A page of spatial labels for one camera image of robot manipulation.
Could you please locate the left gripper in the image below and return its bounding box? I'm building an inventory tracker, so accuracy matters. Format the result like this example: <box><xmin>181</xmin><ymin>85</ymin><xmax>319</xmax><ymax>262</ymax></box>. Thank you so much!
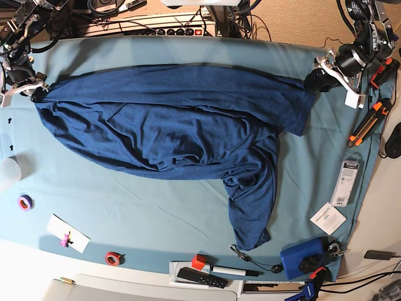
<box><xmin>303</xmin><ymin>46</ymin><xmax>372</xmax><ymax>93</ymax></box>

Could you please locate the blue orange clamp lower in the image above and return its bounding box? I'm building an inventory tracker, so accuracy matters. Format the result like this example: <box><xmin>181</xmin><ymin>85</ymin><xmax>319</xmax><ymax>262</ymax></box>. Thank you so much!
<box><xmin>285</xmin><ymin>267</ymin><xmax>329</xmax><ymax>301</ymax></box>

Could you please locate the pink small clip toy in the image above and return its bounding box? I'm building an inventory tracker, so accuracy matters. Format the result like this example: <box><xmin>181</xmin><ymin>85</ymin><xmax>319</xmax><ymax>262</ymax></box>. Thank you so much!
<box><xmin>60</xmin><ymin>231</ymin><xmax>73</xmax><ymax>248</ymax></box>

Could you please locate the blue box with knob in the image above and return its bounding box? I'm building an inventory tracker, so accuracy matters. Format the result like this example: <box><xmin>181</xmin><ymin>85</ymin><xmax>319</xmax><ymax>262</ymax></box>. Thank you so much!
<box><xmin>280</xmin><ymin>236</ymin><xmax>329</xmax><ymax>280</ymax></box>

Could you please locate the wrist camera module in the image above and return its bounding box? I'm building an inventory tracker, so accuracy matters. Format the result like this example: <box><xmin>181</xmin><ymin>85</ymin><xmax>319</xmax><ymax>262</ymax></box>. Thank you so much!
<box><xmin>345</xmin><ymin>91</ymin><xmax>366</xmax><ymax>109</ymax></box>
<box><xmin>0</xmin><ymin>92</ymin><xmax>11</xmax><ymax>108</ymax></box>

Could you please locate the blue t-shirt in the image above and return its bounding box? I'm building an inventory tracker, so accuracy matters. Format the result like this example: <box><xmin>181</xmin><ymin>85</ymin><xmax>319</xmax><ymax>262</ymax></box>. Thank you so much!
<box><xmin>34</xmin><ymin>64</ymin><xmax>315</xmax><ymax>251</ymax></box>

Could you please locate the black lanyard with clip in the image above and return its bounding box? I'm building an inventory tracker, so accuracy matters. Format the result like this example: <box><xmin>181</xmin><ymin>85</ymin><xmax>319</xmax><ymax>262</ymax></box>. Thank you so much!
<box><xmin>230</xmin><ymin>245</ymin><xmax>284</xmax><ymax>275</ymax></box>

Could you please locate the black small device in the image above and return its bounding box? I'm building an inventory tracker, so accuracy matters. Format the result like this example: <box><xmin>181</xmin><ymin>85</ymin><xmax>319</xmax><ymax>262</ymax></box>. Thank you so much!
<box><xmin>364</xmin><ymin>250</ymin><xmax>394</xmax><ymax>261</ymax></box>

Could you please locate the white black marker pen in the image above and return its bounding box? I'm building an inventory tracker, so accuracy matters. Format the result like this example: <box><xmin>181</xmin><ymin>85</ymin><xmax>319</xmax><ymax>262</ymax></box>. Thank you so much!
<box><xmin>210</xmin><ymin>266</ymin><xmax>260</xmax><ymax>277</ymax></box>

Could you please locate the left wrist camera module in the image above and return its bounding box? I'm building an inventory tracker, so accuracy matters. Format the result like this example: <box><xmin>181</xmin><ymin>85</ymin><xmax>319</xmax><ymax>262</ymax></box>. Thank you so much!
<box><xmin>345</xmin><ymin>91</ymin><xmax>366</xmax><ymax>109</ymax></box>

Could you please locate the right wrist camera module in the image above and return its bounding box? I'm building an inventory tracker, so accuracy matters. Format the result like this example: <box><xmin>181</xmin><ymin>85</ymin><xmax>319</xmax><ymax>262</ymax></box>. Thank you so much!
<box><xmin>0</xmin><ymin>92</ymin><xmax>11</xmax><ymax>108</ymax></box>

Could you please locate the orange black utility knife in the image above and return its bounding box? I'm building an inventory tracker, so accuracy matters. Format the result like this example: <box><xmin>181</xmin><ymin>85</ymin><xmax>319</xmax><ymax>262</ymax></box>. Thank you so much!
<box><xmin>346</xmin><ymin>98</ymin><xmax>392</xmax><ymax>148</ymax></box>

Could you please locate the packaged blade box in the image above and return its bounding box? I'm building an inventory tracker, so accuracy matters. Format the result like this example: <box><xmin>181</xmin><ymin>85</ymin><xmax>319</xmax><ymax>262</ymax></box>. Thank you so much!
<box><xmin>330</xmin><ymin>152</ymin><xmax>362</xmax><ymax>208</ymax></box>

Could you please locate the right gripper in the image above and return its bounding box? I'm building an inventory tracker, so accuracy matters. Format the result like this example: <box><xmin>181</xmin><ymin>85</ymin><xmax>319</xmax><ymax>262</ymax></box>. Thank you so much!
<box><xmin>1</xmin><ymin>56</ymin><xmax>50</xmax><ymax>102</ymax></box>

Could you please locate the black computer mouse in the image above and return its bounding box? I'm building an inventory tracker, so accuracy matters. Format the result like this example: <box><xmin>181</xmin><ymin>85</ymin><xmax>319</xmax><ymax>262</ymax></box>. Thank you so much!
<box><xmin>385</xmin><ymin>122</ymin><xmax>401</xmax><ymax>159</ymax></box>

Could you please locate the metal carabiner clip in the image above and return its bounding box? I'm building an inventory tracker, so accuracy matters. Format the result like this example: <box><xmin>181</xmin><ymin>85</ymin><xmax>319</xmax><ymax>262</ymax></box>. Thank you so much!
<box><xmin>326</xmin><ymin>241</ymin><xmax>348</xmax><ymax>257</ymax></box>

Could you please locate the white leaflet card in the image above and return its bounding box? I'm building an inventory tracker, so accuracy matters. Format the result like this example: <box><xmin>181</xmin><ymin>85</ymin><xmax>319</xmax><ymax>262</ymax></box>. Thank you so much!
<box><xmin>310</xmin><ymin>203</ymin><xmax>346</xmax><ymax>235</ymax></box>

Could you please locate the purple tape roll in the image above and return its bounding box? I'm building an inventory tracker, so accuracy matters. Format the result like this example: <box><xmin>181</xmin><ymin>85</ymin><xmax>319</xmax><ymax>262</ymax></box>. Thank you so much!
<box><xmin>18</xmin><ymin>194</ymin><xmax>33</xmax><ymax>211</ymax></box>

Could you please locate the translucent white plastic cup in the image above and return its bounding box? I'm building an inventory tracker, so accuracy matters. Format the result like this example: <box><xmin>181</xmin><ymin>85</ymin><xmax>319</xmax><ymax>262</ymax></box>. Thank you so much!
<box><xmin>0</xmin><ymin>157</ymin><xmax>21</xmax><ymax>193</ymax></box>

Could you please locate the white power strip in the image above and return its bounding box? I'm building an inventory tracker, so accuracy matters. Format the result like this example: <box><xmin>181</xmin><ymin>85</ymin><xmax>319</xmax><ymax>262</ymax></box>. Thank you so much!
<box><xmin>78</xmin><ymin>8</ymin><xmax>218</xmax><ymax>37</ymax></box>

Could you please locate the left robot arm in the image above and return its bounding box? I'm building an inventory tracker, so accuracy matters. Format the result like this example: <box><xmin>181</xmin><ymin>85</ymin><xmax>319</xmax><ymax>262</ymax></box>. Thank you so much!
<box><xmin>304</xmin><ymin>1</ymin><xmax>397</xmax><ymax>94</ymax></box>

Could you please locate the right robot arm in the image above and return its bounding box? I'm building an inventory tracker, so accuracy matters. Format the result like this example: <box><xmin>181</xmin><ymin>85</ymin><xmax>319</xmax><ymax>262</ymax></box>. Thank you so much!
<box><xmin>1</xmin><ymin>1</ymin><xmax>68</xmax><ymax>108</ymax></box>

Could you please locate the red tape roll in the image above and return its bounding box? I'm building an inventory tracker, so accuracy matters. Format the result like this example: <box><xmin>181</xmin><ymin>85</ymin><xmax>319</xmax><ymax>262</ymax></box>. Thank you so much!
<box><xmin>105</xmin><ymin>251</ymin><xmax>124</xmax><ymax>267</ymax></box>

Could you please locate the black remote control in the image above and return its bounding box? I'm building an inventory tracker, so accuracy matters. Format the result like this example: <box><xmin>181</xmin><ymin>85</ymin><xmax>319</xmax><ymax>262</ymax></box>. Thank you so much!
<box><xmin>177</xmin><ymin>267</ymin><xmax>229</xmax><ymax>288</ymax></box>

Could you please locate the white paper card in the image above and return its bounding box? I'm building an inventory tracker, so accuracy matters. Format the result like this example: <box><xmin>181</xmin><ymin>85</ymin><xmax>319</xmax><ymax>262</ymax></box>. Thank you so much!
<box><xmin>46</xmin><ymin>214</ymin><xmax>90</xmax><ymax>254</ymax></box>

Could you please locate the orange black clamp upper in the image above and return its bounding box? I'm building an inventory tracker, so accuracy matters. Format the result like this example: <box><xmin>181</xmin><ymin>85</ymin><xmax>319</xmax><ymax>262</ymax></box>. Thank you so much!
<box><xmin>370</xmin><ymin>58</ymin><xmax>400</xmax><ymax>90</ymax></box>

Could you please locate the red cube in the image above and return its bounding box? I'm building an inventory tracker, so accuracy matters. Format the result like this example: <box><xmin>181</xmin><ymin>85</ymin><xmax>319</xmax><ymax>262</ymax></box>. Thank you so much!
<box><xmin>191</xmin><ymin>254</ymin><xmax>207</xmax><ymax>270</ymax></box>

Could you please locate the brass small pin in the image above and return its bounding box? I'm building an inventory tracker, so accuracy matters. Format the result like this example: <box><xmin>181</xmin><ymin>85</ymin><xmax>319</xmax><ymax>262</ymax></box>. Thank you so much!
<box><xmin>60</xmin><ymin>277</ymin><xmax>75</xmax><ymax>285</ymax></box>

